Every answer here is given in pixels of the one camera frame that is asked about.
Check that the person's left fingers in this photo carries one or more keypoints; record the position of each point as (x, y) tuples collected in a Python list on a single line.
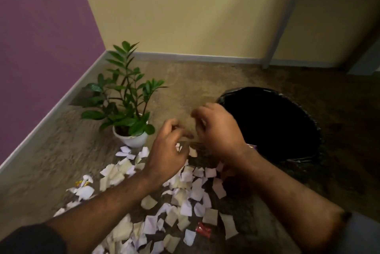
[(175, 130)]

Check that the black lined trash bin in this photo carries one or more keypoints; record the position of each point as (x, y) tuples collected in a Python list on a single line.
[(270, 123)]

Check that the person's right forearm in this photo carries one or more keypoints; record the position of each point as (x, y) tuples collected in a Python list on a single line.
[(294, 200)]

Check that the person's left forearm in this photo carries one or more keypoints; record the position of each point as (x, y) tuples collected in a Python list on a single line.
[(98, 215)]

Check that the yellow red crumpled wrapper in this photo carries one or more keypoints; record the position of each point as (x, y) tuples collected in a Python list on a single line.
[(79, 183)]

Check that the green potted plant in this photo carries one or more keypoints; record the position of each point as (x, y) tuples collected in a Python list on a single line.
[(124, 96)]

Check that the person's right hand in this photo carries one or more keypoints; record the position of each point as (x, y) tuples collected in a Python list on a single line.
[(219, 135)]

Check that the white plant pot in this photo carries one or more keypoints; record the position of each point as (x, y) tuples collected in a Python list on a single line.
[(132, 139)]

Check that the pile of torn paper pieces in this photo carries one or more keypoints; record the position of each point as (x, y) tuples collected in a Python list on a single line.
[(166, 200)]

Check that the red candy wrapper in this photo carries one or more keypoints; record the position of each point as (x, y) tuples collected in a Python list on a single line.
[(203, 229)]

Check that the grey sleeve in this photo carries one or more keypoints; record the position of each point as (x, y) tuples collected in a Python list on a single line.
[(357, 234)]

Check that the person's left hand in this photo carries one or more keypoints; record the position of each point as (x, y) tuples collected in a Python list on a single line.
[(166, 156)]

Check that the person's right fingers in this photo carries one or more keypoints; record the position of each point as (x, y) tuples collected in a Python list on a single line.
[(202, 115)]

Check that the black sleeve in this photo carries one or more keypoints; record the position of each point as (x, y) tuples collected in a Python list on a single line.
[(31, 239)]

